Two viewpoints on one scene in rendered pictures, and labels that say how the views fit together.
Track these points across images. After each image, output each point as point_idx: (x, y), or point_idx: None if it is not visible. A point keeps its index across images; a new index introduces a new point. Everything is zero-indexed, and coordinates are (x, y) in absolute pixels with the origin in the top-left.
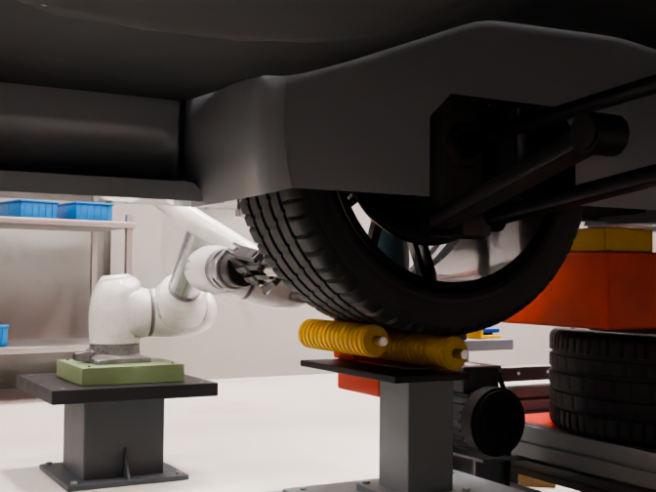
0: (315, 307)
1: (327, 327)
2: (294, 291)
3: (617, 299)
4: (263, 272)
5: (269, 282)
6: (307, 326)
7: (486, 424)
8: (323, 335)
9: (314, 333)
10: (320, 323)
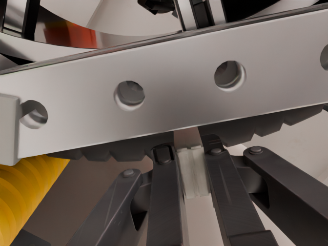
0: (81, 156)
1: (53, 169)
2: (143, 157)
3: None
4: (186, 227)
5: (133, 240)
6: (15, 223)
7: None
8: (51, 185)
9: (36, 206)
10: (36, 181)
